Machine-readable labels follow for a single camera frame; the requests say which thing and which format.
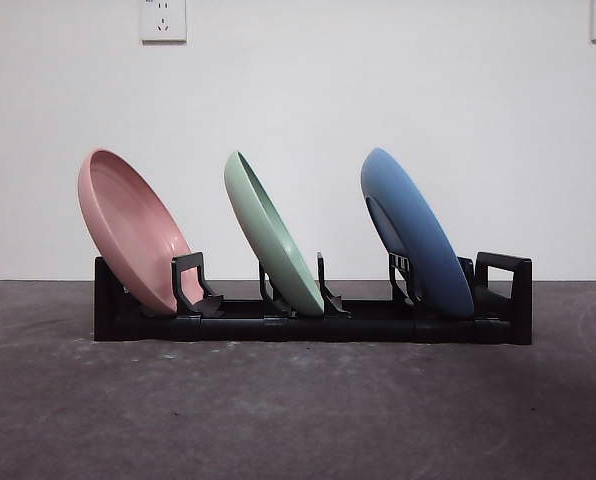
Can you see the green round plate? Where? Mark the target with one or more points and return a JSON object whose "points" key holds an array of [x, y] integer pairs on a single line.
{"points": [[258, 225]]}

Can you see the blue round plate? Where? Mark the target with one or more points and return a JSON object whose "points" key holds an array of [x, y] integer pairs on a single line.
{"points": [[418, 225]]}

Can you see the pink round plate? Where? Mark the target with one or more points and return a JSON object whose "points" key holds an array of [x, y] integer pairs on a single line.
{"points": [[128, 225]]}

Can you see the black plastic dish rack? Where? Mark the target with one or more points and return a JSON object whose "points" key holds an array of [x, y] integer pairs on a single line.
{"points": [[378, 330]]}

